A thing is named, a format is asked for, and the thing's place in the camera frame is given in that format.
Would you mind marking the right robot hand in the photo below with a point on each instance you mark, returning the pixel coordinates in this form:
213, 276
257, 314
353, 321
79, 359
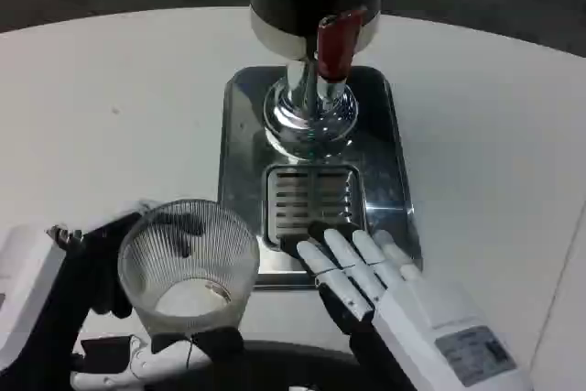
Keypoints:
412, 308

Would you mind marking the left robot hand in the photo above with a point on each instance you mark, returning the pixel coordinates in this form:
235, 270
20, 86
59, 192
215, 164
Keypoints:
91, 272

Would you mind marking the clear ribbed glass cup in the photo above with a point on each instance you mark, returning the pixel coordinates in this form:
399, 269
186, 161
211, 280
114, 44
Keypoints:
201, 304

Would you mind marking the black robot torso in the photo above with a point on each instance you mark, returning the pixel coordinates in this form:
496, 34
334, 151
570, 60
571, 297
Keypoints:
297, 366

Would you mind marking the slotted steel tray grid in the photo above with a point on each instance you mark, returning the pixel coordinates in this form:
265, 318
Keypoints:
311, 198

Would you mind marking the steel drip tray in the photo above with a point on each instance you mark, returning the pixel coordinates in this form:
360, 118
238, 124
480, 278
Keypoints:
389, 144

